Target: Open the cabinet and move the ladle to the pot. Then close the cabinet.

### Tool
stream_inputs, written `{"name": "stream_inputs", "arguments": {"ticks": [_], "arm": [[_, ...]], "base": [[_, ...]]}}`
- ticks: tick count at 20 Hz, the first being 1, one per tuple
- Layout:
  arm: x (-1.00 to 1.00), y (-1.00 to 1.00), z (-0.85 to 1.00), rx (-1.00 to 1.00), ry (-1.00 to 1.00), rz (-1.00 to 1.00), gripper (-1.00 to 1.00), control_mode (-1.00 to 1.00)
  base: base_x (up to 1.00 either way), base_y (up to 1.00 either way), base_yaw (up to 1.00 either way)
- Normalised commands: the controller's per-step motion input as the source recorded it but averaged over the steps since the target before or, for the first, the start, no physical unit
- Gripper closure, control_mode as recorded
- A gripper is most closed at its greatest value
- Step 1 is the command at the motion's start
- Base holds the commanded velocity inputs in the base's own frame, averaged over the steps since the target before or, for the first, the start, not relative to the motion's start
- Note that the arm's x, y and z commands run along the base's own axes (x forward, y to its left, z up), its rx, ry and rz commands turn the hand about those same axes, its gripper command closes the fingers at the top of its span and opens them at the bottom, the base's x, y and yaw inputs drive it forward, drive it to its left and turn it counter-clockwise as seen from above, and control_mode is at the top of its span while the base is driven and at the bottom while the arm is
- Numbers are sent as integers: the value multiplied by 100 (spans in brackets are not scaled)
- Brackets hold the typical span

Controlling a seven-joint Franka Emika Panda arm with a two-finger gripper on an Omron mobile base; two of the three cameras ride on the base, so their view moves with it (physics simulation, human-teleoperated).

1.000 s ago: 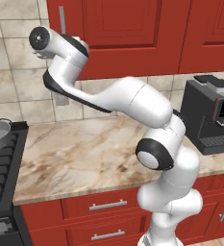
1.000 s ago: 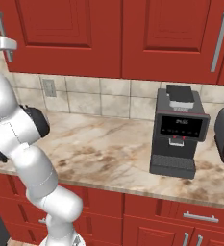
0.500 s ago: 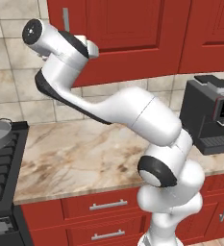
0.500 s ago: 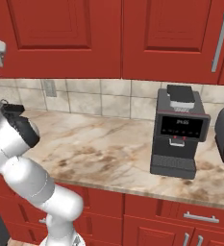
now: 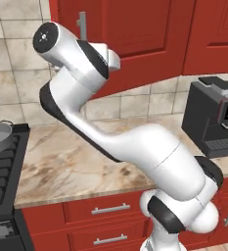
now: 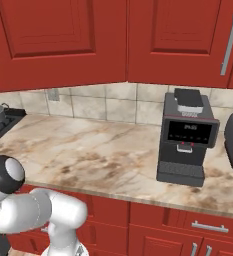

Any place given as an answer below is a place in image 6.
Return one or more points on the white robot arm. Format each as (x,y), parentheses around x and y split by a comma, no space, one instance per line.
(19,210)

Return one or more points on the red base cabinet door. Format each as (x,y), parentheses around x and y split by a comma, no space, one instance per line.
(161,241)
(104,240)
(228,248)

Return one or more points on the dark grey coffee machine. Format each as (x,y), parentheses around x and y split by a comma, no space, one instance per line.
(188,140)

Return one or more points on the red drawer front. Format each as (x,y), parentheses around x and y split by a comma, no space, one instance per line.
(214,220)
(109,210)

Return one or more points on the black hob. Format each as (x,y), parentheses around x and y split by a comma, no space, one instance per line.
(6,125)

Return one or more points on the grey wall socket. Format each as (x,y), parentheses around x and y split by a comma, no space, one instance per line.
(53,94)

